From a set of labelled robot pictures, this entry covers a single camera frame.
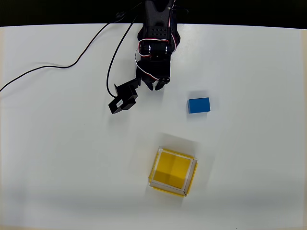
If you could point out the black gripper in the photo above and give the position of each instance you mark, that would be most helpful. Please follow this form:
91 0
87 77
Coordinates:
153 76

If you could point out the blue cube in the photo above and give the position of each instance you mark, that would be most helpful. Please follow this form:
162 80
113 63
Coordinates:
198 105

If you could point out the yellow box with white rim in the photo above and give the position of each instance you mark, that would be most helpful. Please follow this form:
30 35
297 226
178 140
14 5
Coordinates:
172 171

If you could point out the black webcam with mount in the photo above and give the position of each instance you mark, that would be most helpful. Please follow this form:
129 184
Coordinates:
122 100

